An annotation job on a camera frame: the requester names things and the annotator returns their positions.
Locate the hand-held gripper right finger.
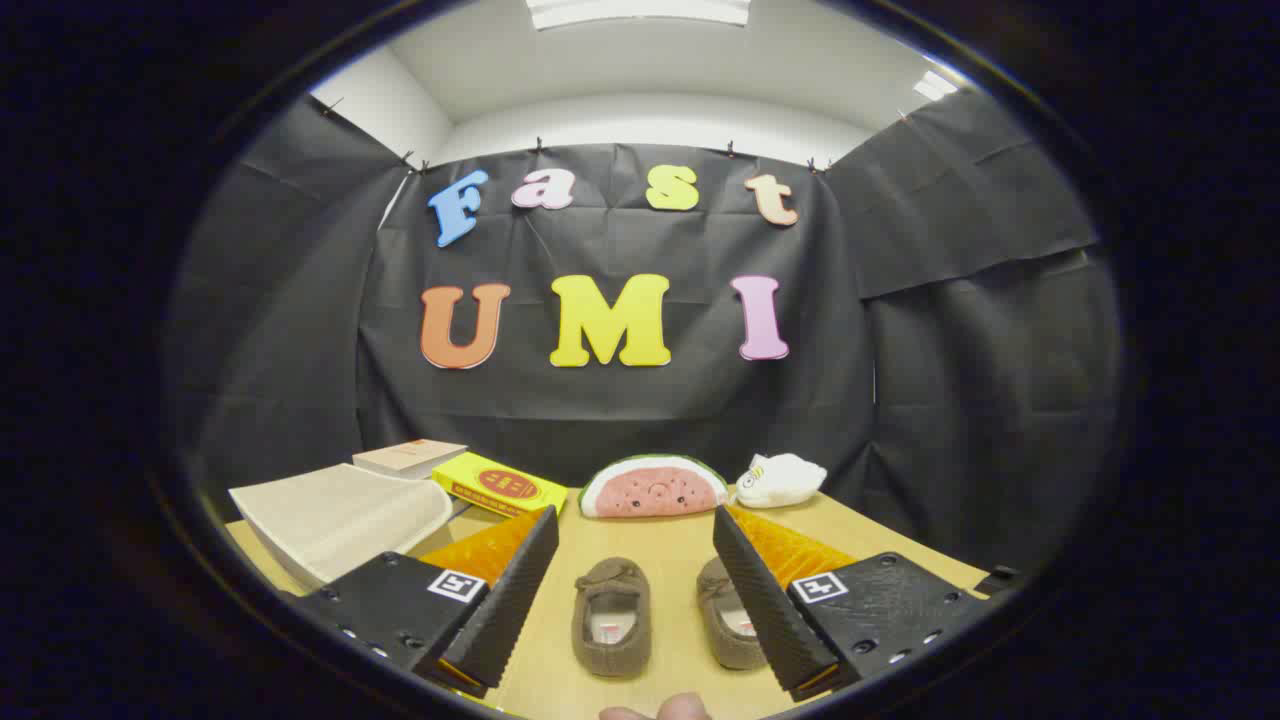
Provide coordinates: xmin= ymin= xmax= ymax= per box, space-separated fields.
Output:
xmin=712 ymin=505 xmax=1001 ymax=703

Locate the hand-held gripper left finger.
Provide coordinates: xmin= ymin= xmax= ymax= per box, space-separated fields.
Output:
xmin=290 ymin=505 xmax=561 ymax=701

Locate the brown fuzzy shoe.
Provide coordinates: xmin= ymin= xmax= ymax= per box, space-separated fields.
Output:
xmin=572 ymin=557 xmax=652 ymax=681
xmin=697 ymin=556 xmax=771 ymax=671

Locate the beige fabric storage box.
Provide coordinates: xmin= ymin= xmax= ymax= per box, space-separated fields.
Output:
xmin=228 ymin=462 xmax=456 ymax=591

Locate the yellow book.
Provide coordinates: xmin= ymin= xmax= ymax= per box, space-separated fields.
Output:
xmin=432 ymin=451 xmax=569 ymax=518

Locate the white plush toy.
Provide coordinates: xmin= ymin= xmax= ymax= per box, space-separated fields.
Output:
xmin=735 ymin=452 xmax=828 ymax=509

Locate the watermelon plush toy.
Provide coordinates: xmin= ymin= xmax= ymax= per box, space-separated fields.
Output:
xmin=578 ymin=454 xmax=731 ymax=519

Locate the beige book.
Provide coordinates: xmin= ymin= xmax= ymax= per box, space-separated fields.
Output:
xmin=352 ymin=438 xmax=469 ymax=481

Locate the large ceiling light panel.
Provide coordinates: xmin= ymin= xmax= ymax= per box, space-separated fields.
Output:
xmin=527 ymin=0 xmax=751 ymax=29

